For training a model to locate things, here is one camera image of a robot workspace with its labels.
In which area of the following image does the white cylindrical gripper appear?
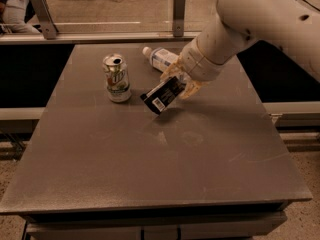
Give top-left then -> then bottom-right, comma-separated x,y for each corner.
160,38 -> 226,99

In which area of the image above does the black rxbar chocolate wrapper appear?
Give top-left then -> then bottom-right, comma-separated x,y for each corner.
140,77 -> 185,115

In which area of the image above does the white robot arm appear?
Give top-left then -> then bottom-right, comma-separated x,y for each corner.
161,0 -> 320,99

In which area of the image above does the green white 7up can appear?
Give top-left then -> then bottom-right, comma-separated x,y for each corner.
103,53 -> 131,103

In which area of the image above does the clear plastic water bottle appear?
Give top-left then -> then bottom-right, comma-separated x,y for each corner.
142,47 -> 178,72

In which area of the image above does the person in background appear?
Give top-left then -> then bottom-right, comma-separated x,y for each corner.
0,0 -> 39,34

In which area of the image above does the middle metal barrier bracket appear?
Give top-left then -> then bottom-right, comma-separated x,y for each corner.
172,0 -> 186,37

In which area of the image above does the metal barrier bracket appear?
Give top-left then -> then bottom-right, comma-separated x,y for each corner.
172,0 -> 186,37
30,0 -> 58,40

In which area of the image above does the black cable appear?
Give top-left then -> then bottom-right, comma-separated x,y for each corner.
296,0 -> 320,13

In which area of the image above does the left metal barrier bracket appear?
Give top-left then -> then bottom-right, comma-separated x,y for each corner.
30,0 -> 58,40

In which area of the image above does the grey table drawer frame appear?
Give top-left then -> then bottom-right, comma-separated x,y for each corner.
23,203 -> 287,240

